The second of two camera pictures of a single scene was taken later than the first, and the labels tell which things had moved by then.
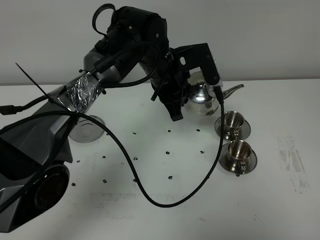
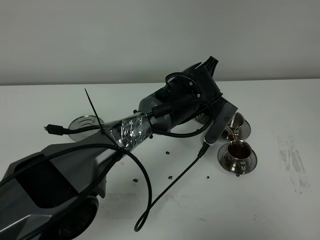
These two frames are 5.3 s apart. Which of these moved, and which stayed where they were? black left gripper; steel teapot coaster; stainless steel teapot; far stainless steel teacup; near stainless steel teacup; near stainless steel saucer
Moved: black left gripper; stainless steel teapot
Stayed: near stainless steel teacup; far stainless steel teacup; steel teapot coaster; near stainless steel saucer
